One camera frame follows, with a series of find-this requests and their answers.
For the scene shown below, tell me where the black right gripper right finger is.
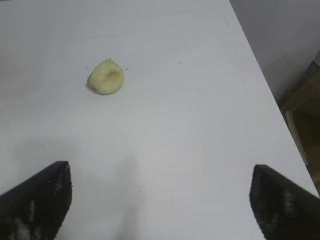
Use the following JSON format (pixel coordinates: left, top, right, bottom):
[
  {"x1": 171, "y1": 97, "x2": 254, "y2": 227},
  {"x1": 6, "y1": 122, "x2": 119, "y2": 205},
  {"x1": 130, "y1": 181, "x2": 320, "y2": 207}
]
[{"x1": 248, "y1": 163, "x2": 320, "y2": 240}]

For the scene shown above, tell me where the brown wooden furniture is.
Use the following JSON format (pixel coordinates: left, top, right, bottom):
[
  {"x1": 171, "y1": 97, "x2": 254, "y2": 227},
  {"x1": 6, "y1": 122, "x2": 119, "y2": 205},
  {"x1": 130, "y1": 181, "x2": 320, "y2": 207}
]
[{"x1": 279, "y1": 53, "x2": 320, "y2": 118}]

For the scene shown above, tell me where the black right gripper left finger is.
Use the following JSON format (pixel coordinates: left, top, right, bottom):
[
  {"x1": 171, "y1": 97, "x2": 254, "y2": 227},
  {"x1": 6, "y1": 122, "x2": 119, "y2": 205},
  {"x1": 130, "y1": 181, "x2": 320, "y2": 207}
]
[{"x1": 0, "y1": 160, "x2": 74, "y2": 240}]

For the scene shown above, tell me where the pale yellow egg yolk pastry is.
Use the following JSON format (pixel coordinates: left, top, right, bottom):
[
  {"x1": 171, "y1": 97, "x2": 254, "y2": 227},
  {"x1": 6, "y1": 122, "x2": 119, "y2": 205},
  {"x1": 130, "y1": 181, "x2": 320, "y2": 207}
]
[{"x1": 86, "y1": 58, "x2": 125, "y2": 96}]

